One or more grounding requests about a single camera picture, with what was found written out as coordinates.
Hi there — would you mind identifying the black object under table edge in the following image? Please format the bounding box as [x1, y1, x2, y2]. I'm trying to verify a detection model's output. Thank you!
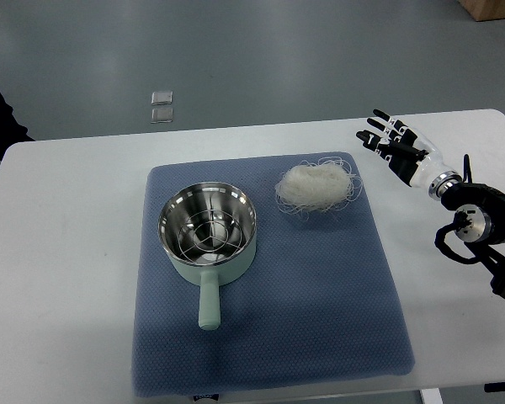
[484, 381, 505, 393]

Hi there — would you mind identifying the round wire steaming rack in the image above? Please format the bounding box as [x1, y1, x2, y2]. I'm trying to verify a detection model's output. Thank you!
[178, 210, 246, 265]

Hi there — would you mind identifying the brown wooden box corner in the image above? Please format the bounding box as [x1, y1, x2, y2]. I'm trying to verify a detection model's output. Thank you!
[460, 0, 505, 22]

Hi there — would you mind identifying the upper metal floor plate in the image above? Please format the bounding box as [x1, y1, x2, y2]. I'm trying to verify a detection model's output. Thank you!
[151, 90, 173, 105]

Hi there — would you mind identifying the mint green steel pot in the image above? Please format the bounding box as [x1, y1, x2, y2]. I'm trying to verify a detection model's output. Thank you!
[158, 182, 257, 331]

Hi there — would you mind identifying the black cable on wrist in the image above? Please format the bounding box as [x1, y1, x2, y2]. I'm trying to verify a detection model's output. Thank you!
[460, 153, 475, 184]

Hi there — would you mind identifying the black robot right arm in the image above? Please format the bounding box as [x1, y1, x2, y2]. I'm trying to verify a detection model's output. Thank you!
[430, 179, 505, 300]

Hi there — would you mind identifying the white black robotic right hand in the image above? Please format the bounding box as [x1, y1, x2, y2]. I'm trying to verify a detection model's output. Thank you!
[356, 109, 462, 200]

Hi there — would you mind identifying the white vermicelli noodle bundle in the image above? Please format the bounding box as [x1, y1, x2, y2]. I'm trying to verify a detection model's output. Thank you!
[274, 156, 364, 221]

